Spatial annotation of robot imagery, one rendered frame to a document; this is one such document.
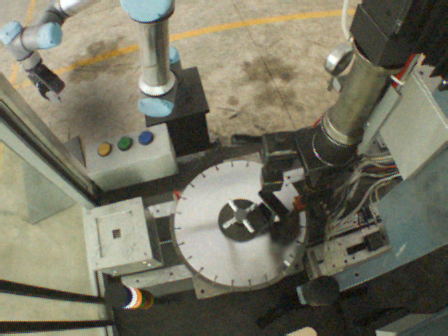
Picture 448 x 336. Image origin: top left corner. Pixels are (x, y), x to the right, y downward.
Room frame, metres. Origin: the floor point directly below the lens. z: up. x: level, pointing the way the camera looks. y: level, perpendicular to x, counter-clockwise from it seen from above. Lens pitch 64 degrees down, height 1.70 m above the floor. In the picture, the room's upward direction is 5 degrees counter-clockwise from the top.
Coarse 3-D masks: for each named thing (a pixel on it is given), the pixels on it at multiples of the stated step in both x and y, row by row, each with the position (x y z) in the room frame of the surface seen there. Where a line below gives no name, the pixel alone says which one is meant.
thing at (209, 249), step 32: (192, 192) 0.30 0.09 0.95; (224, 192) 0.29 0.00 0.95; (256, 192) 0.28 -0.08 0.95; (288, 192) 0.28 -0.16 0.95; (192, 224) 0.21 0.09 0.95; (288, 224) 0.19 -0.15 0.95; (192, 256) 0.13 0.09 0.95; (224, 256) 0.13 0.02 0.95; (256, 256) 0.12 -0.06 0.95; (288, 256) 0.11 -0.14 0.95
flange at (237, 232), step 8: (240, 200) 0.26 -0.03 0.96; (248, 200) 0.26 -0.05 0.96; (224, 208) 0.25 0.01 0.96; (232, 208) 0.24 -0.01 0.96; (240, 208) 0.24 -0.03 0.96; (256, 208) 0.24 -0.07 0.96; (224, 216) 0.23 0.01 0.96; (232, 216) 0.22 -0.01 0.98; (248, 216) 0.22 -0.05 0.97; (256, 216) 0.22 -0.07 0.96; (232, 224) 0.20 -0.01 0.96; (240, 224) 0.20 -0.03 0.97; (256, 224) 0.20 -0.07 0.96; (224, 232) 0.18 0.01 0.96; (232, 232) 0.18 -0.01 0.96; (240, 232) 0.18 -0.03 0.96; (248, 232) 0.18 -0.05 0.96; (256, 232) 0.18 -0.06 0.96; (232, 240) 0.16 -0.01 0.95; (240, 240) 0.16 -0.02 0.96; (248, 240) 0.16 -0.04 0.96
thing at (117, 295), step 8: (112, 288) 0.04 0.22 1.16; (120, 288) 0.04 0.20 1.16; (128, 288) 0.04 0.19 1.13; (104, 296) 0.03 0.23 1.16; (112, 296) 0.03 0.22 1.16; (120, 296) 0.03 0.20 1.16; (128, 296) 0.03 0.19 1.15; (112, 304) 0.01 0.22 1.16; (120, 304) 0.01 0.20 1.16; (128, 304) 0.01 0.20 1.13
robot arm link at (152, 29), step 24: (120, 0) 0.61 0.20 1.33; (144, 0) 0.60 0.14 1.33; (168, 0) 0.59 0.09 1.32; (144, 24) 0.61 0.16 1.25; (168, 24) 0.66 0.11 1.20; (144, 48) 0.63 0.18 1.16; (168, 48) 0.65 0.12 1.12; (144, 72) 0.64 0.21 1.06; (168, 72) 0.65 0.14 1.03; (144, 96) 0.62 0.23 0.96; (168, 96) 0.63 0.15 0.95
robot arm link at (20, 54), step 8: (8, 24) 0.75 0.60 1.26; (16, 24) 0.73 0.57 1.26; (0, 32) 0.71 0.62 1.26; (8, 32) 0.71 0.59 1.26; (16, 32) 0.71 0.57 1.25; (8, 40) 0.69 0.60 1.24; (16, 40) 0.70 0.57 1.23; (8, 48) 0.70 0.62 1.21; (16, 48) 0.69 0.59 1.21; (16, 56) 0.69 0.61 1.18; (24, 56) 0.70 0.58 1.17
